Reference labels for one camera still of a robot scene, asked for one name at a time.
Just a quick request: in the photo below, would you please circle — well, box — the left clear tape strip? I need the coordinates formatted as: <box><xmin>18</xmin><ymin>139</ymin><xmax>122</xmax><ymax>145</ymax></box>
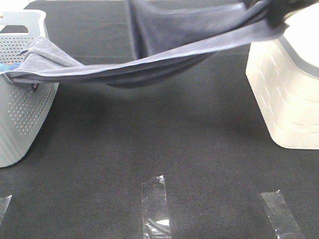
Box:
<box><xmin>0</xmin><ymin>195</ymin><xmax>12</xmax><ymax>225</ymax></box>

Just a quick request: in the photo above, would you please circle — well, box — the centre clear tape strip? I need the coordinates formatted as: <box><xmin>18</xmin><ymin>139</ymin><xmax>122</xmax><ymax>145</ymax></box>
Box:
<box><xmin>141</xmin><ymin>175</ymin><xmax>171</xmax><ymax>239</ymax></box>

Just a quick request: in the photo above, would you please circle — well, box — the grey-purple towel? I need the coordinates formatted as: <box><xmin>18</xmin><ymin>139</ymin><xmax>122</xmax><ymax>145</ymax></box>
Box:
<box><xmin>1</xmin><ymin>0</ymin><xmax>287</xmax><ymax>88</ymax></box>

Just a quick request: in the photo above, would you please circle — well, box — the blue cloth in basket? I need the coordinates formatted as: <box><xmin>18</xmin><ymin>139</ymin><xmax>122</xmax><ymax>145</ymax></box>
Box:
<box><xmin>0</xmin><ymin>62</ymin><xmax>20</xmax><ymax>73</ymax></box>

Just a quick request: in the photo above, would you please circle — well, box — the black felt table mat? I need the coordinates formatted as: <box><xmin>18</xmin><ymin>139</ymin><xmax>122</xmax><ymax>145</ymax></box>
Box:
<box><xmin>0</xmin><ymin>0</ymin><xmax>319</xmax><ymax>239</ymax></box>

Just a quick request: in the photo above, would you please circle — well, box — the grey perforated laundry basket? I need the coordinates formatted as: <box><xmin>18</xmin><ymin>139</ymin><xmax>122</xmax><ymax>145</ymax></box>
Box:
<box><xmin>0</xmin><ymin>9</ymin><xmax>59</xmax><ymax>167</ymax></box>

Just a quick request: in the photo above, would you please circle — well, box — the clear tape strip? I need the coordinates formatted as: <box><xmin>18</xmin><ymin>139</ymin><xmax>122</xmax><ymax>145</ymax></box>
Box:
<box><xmin>0</xmin><ymin>195</ymin><xmax>12</xmax><ymax>225</ymax></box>
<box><xmin>141</xmin><ymin>175</ymin><xmax>171</xmax><ymax>239</ymax></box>
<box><xmin>259</xmin><ymin>190</ymin><xmax>305</xmax><ymax>239</ymax></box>

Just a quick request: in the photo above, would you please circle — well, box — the right clear tape strip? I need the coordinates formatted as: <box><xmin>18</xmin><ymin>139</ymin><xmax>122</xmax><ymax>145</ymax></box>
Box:
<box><xmin>259</xmin><ymin>190</ymin><xmax>305</xmax><ymax>239</ymax></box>

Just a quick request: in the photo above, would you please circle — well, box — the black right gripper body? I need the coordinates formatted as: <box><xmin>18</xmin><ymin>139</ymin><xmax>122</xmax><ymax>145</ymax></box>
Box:
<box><xmin>266</xmin><ymin>0</ymin><xmax>311</xmax><ymax>27</ymax></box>

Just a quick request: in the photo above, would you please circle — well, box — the white storage bin grey rim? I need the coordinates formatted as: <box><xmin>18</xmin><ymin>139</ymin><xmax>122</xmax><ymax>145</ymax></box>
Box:
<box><xmin>246</xmin><ymin>4</ymin><xmax>319</xmax><ymax>150</ymax></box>

